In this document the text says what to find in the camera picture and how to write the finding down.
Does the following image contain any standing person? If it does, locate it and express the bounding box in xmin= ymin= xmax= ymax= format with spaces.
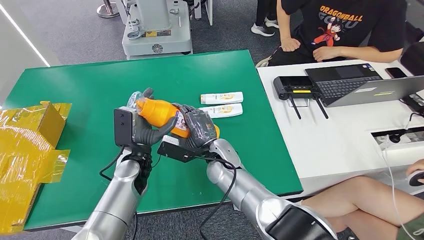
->
xmin=250 ymin=0 xmax=280 ymax=37

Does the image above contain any white cable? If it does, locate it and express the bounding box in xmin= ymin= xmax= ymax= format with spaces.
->
xmin=379 ymin=134 xmax=418 ymax=240

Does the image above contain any black smartphone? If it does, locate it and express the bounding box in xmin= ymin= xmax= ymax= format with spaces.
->
xmin=384 ymin=67 xmax=408 ymax=79

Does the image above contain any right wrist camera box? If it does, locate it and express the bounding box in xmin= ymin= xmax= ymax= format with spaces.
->
xmin=157 ymin=135 xmax=213 ymax=164

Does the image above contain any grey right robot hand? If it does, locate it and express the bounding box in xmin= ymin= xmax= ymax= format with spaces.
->
xmin=175 ymin=103 xmax=220 ymax=150

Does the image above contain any black device at desk edge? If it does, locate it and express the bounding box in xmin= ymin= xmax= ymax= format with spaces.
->
xmin=399 ymin=93 xmax=424 ymax=115

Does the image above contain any seated person in black shirt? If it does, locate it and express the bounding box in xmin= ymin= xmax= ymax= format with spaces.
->
xmin=267 ymin=0 xmax=408 ymax=68

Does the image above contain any orange bottle with blue cap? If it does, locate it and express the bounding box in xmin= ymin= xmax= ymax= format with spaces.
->
xmin=126 ymin=91 xmax=221 ymax=139

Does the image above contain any white shampoo bottle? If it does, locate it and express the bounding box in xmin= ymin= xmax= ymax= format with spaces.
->
xmin=198 ymin=103 xmax=244 ymax=119
xmin=200 ymin=91 xmax=244 ymax=106

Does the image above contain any metal stanchion base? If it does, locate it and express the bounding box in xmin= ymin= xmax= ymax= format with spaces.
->
xmin=96 ymin=0 xmax=121 ymax=19

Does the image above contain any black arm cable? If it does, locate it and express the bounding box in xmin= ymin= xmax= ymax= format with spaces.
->
xmin=99 ymin=145 xmax=125 ymax=182
xmin=195 ymin=155 xmax=238 ymax=240

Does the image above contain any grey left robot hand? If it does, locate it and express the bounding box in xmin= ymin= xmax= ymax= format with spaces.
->
xmin=132 ymin=87 xmax=179 ymax=147

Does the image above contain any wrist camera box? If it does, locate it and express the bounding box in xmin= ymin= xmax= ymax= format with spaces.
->
xmin=113 ymin=106 xmax=137 ymax=148
xmin=157 ymin=135 xmax=213 ymax=164

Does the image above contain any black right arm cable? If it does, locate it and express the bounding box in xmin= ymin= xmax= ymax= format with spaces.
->
xmin=195 ymin=155 xmax=238 ymax=240

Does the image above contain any thin black desk cable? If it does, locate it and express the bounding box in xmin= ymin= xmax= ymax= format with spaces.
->
xmin=408 ymin=111 xmax=424 ymax=128

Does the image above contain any person with crossed bare legs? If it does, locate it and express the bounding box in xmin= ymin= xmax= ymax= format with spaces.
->
xmin=298 ymin=159 xmax=424 ymax=240

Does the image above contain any yellow taped cardboard box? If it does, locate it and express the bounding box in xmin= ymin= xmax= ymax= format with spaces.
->
xmin=0 ymin=100 xmax=73 ymax=235

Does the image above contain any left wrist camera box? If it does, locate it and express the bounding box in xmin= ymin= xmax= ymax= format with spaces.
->
xmin=113 ymin=106 xmax=137 ymax=148

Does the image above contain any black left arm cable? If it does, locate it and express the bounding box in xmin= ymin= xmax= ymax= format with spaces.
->
xmin=99 ymin=145 xmax=125 ymax=182

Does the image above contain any grey laptop with black keyboard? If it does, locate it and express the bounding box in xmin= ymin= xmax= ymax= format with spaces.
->
xmin=304 ymin=63 xmax=424 ymax=108

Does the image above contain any black bag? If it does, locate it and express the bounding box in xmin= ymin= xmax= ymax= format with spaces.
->
xmin=399 ymin=41 xmax=424 ymax=76

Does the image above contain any black controller with antennas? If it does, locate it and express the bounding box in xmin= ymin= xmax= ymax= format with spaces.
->
xmin=272 ymin=75 xmax=329 ymax=120

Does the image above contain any white furniture leg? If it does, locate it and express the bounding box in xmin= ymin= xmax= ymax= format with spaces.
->
xmin=193 ymin=0 xmax=214 ymax=27

